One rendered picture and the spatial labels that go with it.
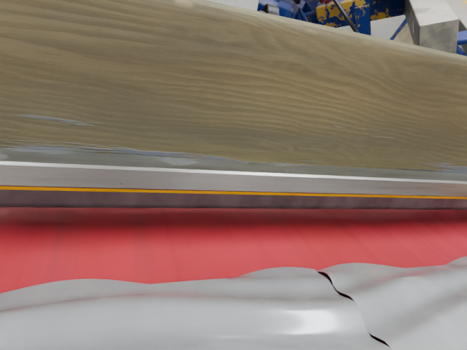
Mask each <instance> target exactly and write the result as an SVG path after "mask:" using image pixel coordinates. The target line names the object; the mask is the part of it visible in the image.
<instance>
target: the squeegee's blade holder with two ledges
mask: <svg viewBox="0 0 467 350"><path fill-rule="evenodd" d="M0 186H4V187H35V188H94V189H125V190H185V191H215V192H275V193H305V194H365V195H395V196H426V197H467V174H465V173H452V172H427V171H414V170H401V169H377V168H364V167H339V166H326V165H302V164H288V163H275V162H251V161H238V160H214V159H201V158H176V157H163V156H139V155H126V154H113V153H88V152H75V151H50V150H37V149H13V148H0Z"/></svg>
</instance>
